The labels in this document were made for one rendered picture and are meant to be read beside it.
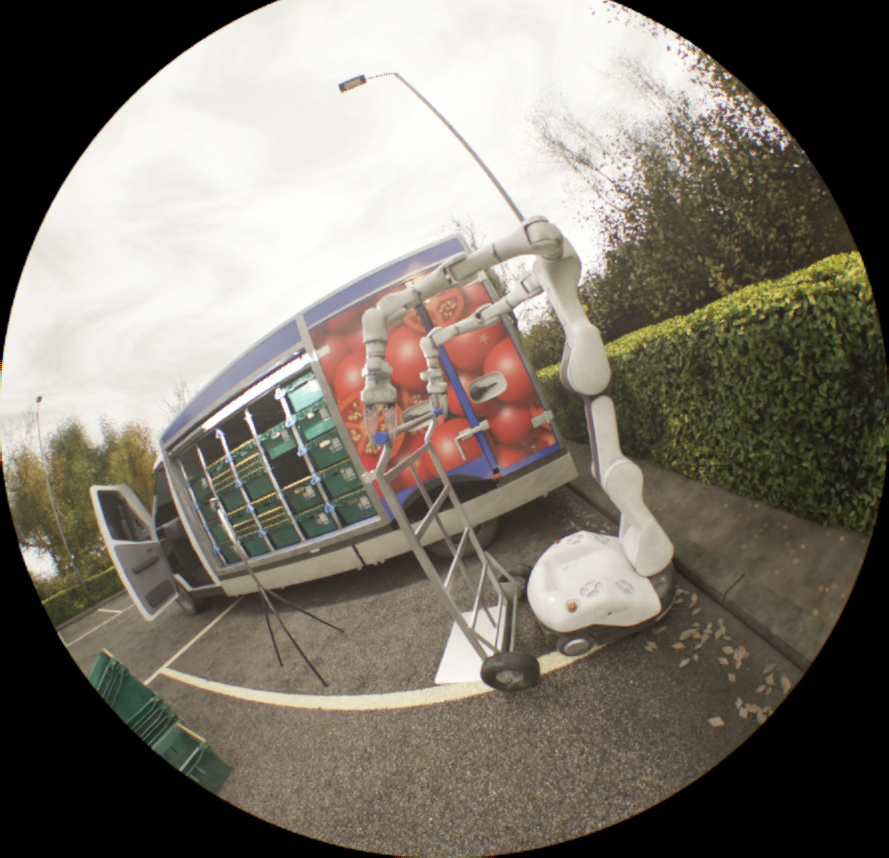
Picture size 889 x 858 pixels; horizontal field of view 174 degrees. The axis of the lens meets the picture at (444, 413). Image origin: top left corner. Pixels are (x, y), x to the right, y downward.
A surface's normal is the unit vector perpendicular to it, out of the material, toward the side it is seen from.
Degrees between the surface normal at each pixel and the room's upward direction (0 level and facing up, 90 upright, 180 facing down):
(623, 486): 90
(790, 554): 6
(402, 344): 90
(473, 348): 90
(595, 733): 0
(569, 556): 73
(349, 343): 90
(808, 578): 6
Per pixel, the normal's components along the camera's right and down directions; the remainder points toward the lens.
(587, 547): -0.33, -0.15
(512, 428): -0.04, 0.03
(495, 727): -0.42, -0.91
